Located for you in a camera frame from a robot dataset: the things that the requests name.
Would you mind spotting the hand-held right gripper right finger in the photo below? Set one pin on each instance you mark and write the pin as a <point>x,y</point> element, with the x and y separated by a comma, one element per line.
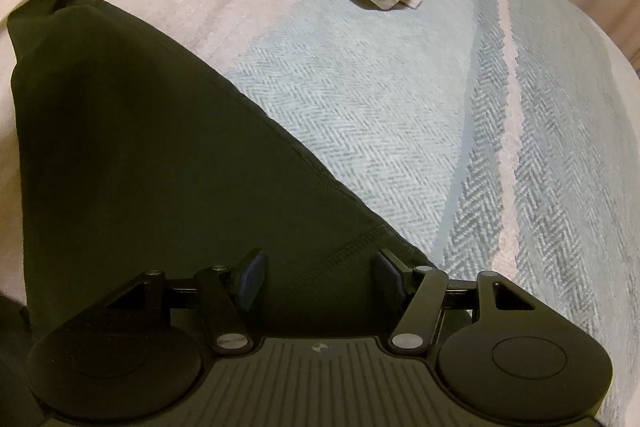
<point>389,279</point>

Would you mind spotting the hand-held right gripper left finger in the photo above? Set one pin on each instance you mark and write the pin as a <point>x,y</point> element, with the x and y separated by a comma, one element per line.
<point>252,279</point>

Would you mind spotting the black pants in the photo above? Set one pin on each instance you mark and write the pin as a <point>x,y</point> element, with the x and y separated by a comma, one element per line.
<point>150,157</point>

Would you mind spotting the pink and grey bedspread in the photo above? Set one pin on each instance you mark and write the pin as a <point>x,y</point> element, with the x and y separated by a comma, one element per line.
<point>400,107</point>

